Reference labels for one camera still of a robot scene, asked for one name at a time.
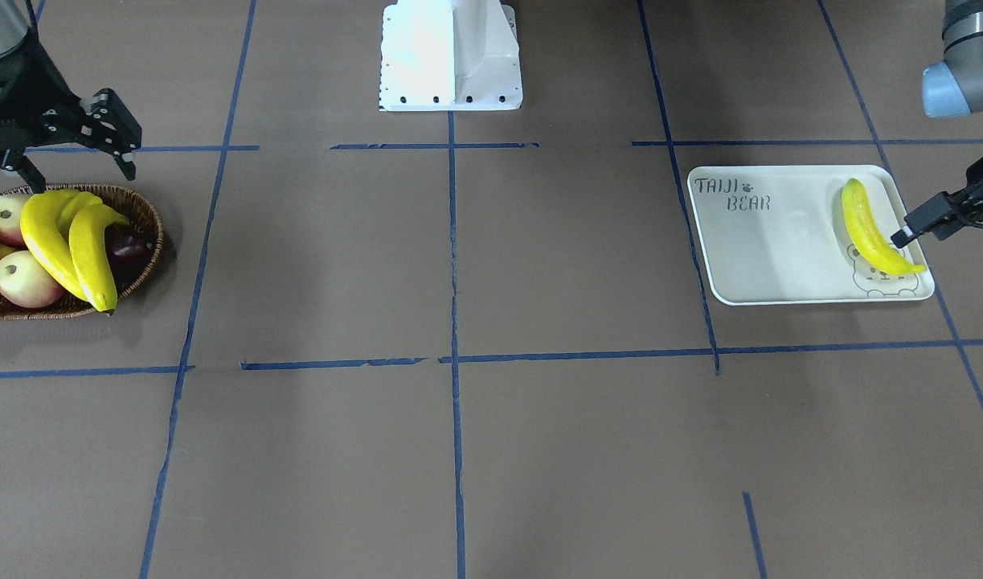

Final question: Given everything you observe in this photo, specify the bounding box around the pink white peach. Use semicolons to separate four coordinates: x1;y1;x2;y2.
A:
0;250;66;309
0;193;31;249

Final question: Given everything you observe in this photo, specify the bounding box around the brown wicker basket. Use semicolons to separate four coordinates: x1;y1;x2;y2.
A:
0;183;165;320

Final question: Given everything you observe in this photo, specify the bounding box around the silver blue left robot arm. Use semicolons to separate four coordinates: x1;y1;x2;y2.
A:
891;1;983;248

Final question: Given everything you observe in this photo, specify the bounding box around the yellow banana basket middle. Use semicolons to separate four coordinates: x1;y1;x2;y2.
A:
20;188;88;302

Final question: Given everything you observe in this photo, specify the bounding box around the yellow banana carried to tray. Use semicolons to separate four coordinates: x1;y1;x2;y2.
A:
840;179;926;276

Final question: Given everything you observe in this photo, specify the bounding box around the dark purple plum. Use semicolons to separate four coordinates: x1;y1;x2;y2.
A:
104;226;156;285

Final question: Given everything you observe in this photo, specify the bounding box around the pink white peach back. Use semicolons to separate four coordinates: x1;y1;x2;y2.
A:
0;193;31;249

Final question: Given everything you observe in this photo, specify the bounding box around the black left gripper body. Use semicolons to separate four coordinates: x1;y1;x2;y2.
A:
944;157;983;238

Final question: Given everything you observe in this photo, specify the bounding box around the pink white peach front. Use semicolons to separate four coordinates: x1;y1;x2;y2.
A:
0;250;66;309

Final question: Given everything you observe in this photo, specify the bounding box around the white bear print tray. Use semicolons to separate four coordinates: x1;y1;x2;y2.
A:
687;165;936;306

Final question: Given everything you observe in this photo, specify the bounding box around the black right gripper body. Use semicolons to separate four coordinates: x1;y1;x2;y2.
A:
0;36;86;157

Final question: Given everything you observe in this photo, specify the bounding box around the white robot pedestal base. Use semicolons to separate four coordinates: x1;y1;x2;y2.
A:
379;1;524;111

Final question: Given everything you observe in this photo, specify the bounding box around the yellow banana basket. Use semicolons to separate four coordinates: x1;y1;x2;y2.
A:
68;203;129;315
20;188;88;302

